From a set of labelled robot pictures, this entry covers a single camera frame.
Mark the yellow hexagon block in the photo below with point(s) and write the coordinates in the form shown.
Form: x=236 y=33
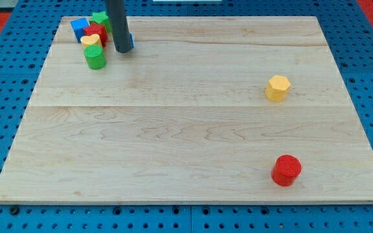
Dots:
x=277 y=88

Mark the blue triangle block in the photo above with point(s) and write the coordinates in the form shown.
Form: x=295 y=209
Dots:
x=132 y=41

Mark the light wooden board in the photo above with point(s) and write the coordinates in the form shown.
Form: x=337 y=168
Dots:
x=183 y=119

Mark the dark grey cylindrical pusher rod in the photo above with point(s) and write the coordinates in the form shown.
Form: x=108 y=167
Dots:
x=119 y=25

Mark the green cylinder block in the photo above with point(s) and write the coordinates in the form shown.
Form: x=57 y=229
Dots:
x=94 y=56

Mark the red cylinder block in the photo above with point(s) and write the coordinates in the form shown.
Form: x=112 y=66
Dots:
x=286 y=170

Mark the yellow heart block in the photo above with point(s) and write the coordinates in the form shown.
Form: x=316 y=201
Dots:
x=93 y=39

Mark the red star block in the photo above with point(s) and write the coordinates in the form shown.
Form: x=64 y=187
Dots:
x=99 y=29

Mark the green star block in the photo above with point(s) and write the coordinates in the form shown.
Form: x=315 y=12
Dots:
x=101 y=18

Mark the blue cube block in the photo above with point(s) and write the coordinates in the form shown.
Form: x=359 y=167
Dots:
x=78 y=26

